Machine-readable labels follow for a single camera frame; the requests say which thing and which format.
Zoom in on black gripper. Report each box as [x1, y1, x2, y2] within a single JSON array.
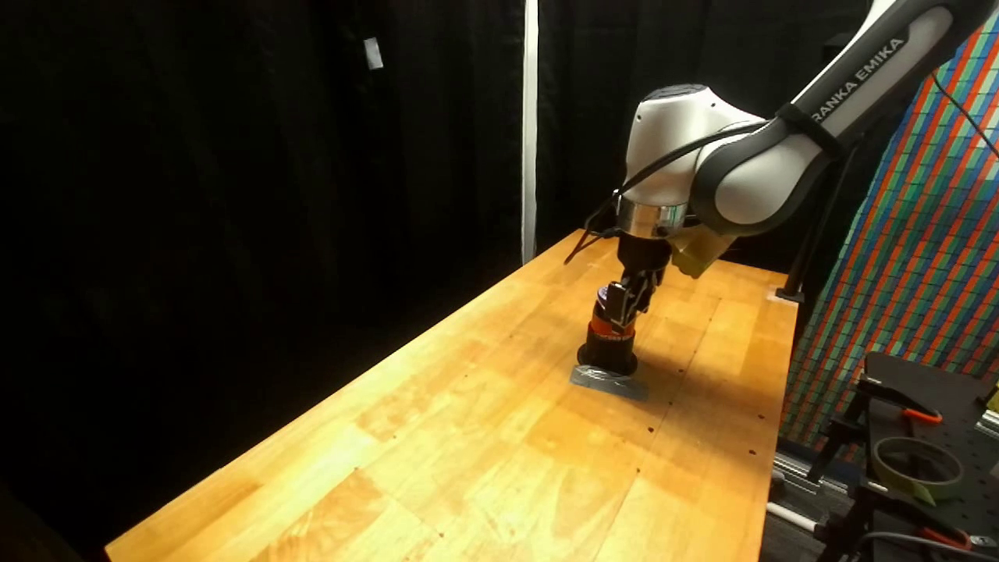
[[592, 229, 678, 320]]

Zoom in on small grey flat plate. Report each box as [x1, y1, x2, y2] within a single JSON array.
[[569, 363, 654, 403]]

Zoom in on black stand pole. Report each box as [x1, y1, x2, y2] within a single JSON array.
[[770, 143, 868, 305]]

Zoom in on beige tape roll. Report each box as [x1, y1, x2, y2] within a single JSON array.
[[868, 432, 969, 504]]

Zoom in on black clamp with orange grip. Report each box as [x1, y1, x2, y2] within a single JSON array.
[[830, 487, 984, 554], [852, 374, 951, 432]]

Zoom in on black mounting plate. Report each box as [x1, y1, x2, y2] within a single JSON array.
[[830, 349, 999, 550]]

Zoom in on white vertical post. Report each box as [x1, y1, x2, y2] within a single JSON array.
[[518, 0, 545, 266]]

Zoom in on thin black cable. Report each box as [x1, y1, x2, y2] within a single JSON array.
[[928, 59, 999, 161]]

